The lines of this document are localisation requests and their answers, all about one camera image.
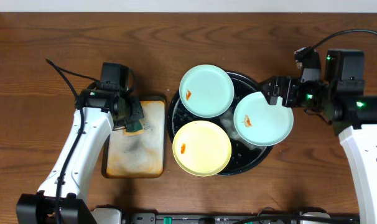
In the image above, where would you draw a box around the orange green scrub sponge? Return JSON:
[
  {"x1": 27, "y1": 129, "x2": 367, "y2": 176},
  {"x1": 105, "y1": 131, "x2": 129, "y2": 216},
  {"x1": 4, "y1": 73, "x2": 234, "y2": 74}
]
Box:
[{"x1": 123, "y1": 119, "x2": 144, "y2": 136}]

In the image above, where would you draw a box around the light blue plate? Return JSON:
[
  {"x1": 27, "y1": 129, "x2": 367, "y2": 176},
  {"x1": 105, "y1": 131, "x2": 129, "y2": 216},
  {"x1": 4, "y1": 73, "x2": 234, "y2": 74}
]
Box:
[
  {"x1": 179, "y1": 64, "x2": 235, "y2": 118},
  {"x1": 233, "y1": 92, "x2": 294, "y2": 146}
]

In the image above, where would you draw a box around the light blue plate top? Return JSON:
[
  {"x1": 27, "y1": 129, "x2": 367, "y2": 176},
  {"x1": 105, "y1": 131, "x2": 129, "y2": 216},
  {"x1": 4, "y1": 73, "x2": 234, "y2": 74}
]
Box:
[{"x1": 179, "y1": 64, "x2": 235, "y2": 118}]

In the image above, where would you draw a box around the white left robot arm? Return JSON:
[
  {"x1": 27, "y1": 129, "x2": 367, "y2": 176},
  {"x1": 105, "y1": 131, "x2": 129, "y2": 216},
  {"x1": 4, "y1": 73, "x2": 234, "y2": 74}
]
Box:
[{"x1": 16, "y1": 89, "x2": 144, "y2": 223}]

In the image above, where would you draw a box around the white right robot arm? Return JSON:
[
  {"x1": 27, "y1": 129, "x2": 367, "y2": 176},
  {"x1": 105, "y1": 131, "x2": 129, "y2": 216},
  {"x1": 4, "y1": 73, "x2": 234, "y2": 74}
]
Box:
[{"x1": 261, "y1": 48, "x2": 377, "y2": 223}]

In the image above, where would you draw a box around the rectangular soapy black tray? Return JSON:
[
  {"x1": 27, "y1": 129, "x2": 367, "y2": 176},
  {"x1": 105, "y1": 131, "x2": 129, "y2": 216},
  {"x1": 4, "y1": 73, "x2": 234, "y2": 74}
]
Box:
[{"x1": 101, "y1": 96, "x2": 165, "y2": 179}]

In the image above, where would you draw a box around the round black tray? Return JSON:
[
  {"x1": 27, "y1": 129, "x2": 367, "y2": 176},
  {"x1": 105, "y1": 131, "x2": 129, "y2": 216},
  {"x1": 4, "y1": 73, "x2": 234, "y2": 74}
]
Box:
[{"x1": 166, "y1": 72, "x2": 272, "y2": 175}]

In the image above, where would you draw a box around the yellow plate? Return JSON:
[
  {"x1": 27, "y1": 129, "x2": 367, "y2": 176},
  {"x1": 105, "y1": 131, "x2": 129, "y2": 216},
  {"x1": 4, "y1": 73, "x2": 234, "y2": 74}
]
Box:
[{"x1": 172, "y1": 120, "x2": 232, "y2": 177}]

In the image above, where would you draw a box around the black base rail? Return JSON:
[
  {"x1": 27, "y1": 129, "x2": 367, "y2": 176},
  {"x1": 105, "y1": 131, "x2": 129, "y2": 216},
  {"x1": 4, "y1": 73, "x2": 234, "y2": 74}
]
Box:
[{"x1": 91, "y1": 206, "x2": 360, "y2": 224}]

